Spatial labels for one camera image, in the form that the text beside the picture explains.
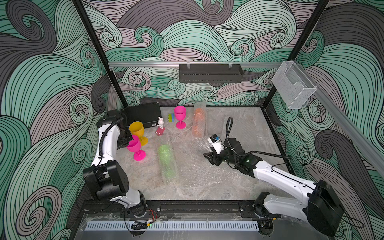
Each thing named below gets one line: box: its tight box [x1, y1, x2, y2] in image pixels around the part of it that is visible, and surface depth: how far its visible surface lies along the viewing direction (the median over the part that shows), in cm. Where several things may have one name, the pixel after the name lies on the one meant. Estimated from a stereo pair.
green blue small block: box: [167, 113, 175, 123], surface depth 113 cm
